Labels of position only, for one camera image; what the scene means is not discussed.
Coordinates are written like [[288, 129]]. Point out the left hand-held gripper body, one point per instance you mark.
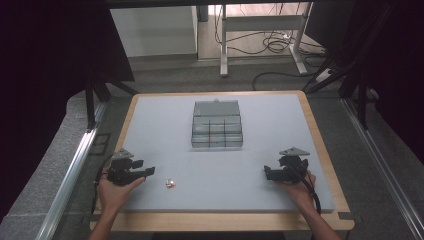
[[119, 170]]

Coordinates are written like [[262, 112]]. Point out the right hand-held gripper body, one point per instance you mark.
[[294, 166]]

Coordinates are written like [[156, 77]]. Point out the person's left hand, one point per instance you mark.
[[115, 195]]

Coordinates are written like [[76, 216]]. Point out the person's right hand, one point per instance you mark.
[[298, 195]]

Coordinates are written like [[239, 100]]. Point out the small red and white object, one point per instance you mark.
[[170, 183]]

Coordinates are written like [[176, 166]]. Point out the grey foam mat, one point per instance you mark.
[[213, 173]]

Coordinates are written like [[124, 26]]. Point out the clear plastic compartment box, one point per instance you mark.
[[216, 126]]

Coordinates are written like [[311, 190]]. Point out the black metal stand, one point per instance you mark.
[[361, 100], [90, 106]]

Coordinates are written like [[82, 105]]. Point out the wooden table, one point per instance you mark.
[[213, 221]]

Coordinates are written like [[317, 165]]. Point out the white power strip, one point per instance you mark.
[[323, 75]]

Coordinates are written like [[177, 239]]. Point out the dark curtain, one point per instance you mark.
[[403, 73], [43, 83]]

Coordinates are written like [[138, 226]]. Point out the white cabinet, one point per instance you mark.
[[153, 30]]

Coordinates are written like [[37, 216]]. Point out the aluminium rail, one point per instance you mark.
[[386, 160], [66, 186]]

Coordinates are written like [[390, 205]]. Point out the white metal desk frame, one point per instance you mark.
[[261, 23]]

